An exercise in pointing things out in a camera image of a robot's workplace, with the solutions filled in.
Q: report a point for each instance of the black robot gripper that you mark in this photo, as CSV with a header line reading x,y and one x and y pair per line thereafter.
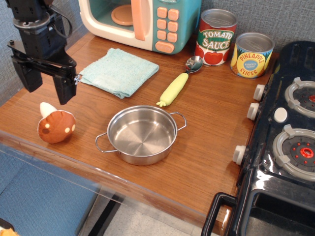
x,y
41,50

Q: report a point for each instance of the brown plush toy mushroom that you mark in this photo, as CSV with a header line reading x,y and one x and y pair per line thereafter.
x,y
55,125

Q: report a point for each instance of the small steel two-handled pot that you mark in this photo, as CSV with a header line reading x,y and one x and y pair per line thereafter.
x,y
141,135

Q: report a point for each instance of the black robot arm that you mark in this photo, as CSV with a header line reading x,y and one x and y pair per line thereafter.
x,y
34,6

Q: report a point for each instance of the light blue folded cloth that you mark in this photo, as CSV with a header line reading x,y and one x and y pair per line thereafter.
x,y
119,73

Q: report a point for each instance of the teal toy microwave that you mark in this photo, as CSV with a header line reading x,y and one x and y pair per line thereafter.
x,y
162,26

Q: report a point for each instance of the orange plush toy corner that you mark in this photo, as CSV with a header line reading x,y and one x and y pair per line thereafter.
x,y
8,232

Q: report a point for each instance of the tomato sauce can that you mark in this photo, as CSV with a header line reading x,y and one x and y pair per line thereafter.
x,y
216,32

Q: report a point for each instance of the pineapple slices can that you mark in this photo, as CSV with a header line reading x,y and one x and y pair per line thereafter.
x,y
251,55

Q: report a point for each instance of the black toy stove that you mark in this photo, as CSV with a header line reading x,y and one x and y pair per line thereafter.
x,y
276,183

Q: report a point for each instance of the spoon with green handle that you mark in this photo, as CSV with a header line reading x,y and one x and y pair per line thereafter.
x,y
192,65

